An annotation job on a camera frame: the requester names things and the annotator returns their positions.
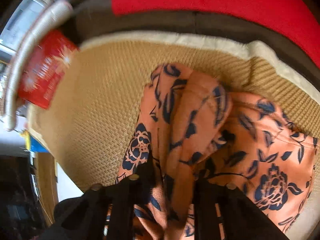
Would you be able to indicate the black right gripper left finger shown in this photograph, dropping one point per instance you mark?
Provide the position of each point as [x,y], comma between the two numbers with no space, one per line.
[105,212]

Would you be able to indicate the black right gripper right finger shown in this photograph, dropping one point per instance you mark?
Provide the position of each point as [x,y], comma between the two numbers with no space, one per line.
[223,213]

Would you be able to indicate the orange navy floral garment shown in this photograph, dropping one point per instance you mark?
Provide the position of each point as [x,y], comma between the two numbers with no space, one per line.
[192,129]

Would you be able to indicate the tan woven seat mat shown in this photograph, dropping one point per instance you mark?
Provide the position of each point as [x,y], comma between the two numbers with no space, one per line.
[94,111]

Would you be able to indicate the red starburst cushion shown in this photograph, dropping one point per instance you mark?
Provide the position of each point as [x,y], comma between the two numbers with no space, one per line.
[49,61]

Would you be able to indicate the dark grey sofa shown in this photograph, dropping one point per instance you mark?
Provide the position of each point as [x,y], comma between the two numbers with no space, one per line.
[93,18]

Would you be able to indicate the red folded cloth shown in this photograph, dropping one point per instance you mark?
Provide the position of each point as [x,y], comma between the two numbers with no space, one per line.
[290,18]

